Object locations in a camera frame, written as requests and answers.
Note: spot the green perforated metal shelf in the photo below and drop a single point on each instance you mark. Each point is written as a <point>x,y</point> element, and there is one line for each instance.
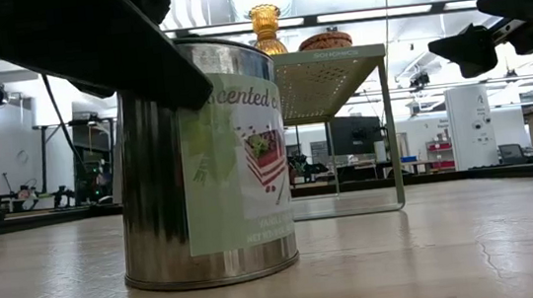
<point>326,56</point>

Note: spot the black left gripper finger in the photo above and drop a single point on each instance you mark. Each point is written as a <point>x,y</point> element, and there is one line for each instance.
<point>61,41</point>
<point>94,91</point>

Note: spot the black ceiling device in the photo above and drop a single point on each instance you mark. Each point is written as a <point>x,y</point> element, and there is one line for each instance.
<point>419,81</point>

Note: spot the white pillar kiosk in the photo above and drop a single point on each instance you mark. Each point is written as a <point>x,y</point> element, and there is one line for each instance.
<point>468,113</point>

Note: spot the black office chair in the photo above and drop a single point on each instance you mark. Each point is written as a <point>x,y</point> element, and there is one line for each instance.
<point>512,153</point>

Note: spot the black overhead light bar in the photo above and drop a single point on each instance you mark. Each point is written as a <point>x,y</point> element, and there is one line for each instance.
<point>310,20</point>

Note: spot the silver scented candle can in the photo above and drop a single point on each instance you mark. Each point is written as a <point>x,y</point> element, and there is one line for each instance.
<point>163,204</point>

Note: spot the amber glass candle holder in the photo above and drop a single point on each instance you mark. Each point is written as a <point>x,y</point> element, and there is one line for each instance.
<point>265,20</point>

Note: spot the orange patterned candle tin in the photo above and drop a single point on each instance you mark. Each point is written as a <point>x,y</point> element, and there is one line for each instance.
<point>324,41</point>

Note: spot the red parts bin shelf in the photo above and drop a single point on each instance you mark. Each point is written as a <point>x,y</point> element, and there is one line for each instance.
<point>440,146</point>

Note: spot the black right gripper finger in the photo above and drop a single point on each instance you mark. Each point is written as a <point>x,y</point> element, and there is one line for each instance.
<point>504,2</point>
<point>472,50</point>

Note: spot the black monitor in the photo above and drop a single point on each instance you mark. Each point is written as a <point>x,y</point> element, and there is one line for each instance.
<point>354,135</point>

